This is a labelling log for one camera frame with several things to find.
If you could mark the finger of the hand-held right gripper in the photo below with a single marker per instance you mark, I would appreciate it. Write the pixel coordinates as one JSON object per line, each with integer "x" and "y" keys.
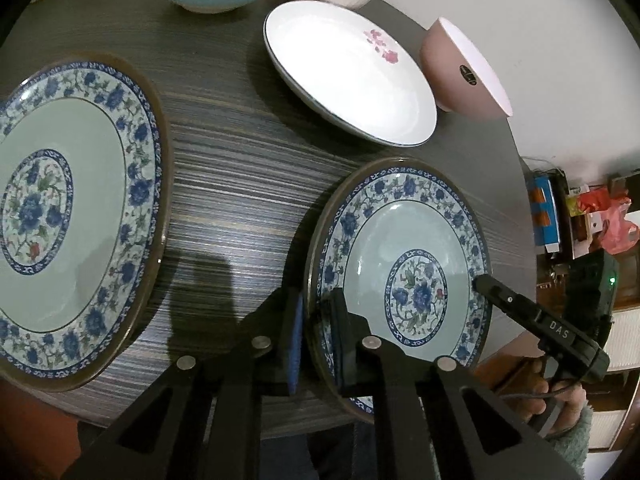
{"x": 510, "y": 302}

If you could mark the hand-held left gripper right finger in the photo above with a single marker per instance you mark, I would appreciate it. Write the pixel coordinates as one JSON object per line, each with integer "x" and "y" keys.
{"x": 345, "y": 345}

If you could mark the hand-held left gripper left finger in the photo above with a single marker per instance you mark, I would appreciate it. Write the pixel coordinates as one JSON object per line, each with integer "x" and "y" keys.
{"x": 295, "y": 340}

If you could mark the small blue floral plate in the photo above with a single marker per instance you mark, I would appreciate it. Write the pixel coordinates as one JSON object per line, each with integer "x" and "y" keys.
{"x": 400, "y": 240}

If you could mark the person's right hand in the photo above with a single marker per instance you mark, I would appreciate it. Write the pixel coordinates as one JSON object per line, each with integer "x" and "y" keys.
{"x": 525, "y": 385}

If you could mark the white cabinet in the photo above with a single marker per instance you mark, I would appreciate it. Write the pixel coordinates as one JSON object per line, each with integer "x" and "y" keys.
{"x": 617, "y": 342}

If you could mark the blue and orange box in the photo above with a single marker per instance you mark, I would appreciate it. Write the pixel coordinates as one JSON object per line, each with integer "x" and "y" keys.
{"x": 544, "y": 210}

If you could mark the red plastic bag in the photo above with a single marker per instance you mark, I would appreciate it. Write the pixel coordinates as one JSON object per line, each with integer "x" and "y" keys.
{"x": 616, "y": 227}

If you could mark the pink bowl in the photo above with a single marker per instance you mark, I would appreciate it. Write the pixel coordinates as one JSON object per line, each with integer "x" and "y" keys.
{"x": 445, "y": 75}

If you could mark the white plate with pink flower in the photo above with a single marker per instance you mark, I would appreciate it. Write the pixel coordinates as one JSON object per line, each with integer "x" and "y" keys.
{"x": 340, "y": 70}

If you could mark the large blue floral plate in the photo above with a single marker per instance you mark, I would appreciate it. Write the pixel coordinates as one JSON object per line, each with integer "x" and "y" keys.
{"x": 75, "y": 160}

